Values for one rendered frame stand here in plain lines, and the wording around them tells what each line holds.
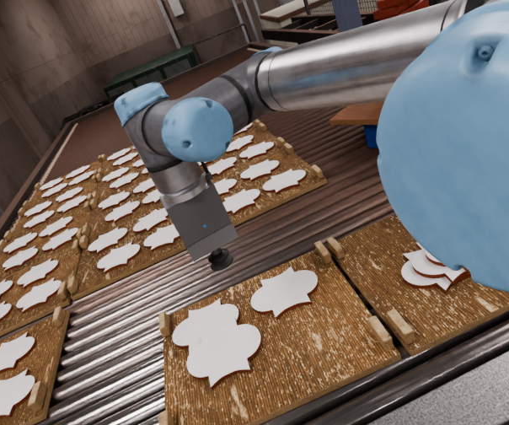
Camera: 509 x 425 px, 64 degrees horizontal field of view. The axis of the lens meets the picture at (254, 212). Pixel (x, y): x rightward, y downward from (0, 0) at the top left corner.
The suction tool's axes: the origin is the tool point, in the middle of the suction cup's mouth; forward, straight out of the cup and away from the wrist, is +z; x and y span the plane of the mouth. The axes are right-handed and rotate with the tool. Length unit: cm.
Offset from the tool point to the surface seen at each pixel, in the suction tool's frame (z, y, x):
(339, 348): 18.4, -10.5, 13.6
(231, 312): 17.4, 2.5, -8.3
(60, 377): 20, 43, -23
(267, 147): 17, -41, -84
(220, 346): 16.6, 7.6, -0.1
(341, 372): 18.4, -8.3, 17.8
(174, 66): 49, -129, -760
